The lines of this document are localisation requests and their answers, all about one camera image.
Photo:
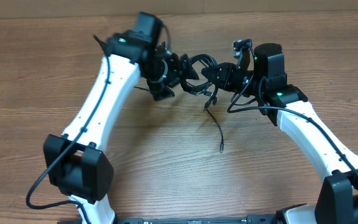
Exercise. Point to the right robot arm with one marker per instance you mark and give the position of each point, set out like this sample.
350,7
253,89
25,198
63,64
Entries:
259,82

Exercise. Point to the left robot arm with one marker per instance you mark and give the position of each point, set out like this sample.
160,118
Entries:
76,160

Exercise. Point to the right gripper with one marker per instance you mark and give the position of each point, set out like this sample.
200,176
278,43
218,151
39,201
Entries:
226,76

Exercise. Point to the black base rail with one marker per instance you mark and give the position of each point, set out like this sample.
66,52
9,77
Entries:
250,219

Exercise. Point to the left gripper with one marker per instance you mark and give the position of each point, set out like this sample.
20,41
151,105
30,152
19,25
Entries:
184,71

